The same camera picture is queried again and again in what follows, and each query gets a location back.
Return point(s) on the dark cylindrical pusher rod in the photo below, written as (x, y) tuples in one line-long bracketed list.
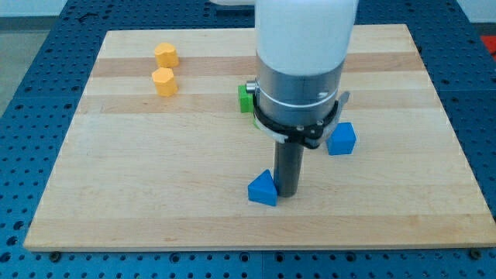
[(287, 167)]

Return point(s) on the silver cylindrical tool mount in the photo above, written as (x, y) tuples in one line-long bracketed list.
[(298, 108)]

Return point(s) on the blue cube block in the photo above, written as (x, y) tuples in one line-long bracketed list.
[(342, 140)]

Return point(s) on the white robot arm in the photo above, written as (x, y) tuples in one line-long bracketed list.
[(301, 47)]

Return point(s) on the blue triangular block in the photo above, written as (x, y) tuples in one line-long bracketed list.
[(262, 189)]

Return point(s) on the green block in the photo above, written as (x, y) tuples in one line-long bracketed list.
[(245, 101)]

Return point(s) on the wooden board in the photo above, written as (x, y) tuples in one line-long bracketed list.
[(143, 172)]

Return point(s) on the yellow hexagonal block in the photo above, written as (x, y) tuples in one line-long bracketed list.
[(164, 81)]

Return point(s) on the red object at edge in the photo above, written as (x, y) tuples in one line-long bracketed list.
[(490, 43)]

